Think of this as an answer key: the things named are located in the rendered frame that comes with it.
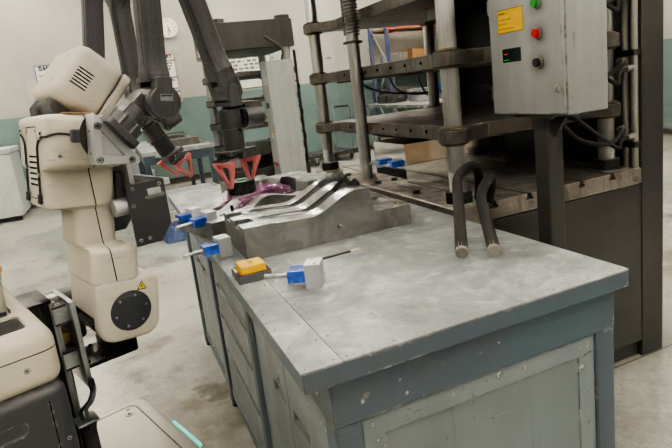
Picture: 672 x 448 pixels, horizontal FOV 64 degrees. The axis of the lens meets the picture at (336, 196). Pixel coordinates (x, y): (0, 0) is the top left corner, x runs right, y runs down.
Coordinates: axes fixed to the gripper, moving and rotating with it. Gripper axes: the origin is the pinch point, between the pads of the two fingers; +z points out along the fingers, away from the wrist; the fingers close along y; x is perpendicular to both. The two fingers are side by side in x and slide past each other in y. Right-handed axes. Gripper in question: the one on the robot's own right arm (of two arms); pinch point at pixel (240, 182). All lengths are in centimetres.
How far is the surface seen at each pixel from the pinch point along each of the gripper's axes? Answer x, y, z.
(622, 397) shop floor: -82, 90, 102
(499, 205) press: -49, 69, 24
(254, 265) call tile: -16.4, -17.6, 16.3
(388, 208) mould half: -29.3, 27.6, 14.4
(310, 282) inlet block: -32.9, -18.8, 18.6
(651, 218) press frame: -91, 128, 45
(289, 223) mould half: -12.0, 3.1, 12.2
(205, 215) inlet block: 25.6, 8.8, 12.2
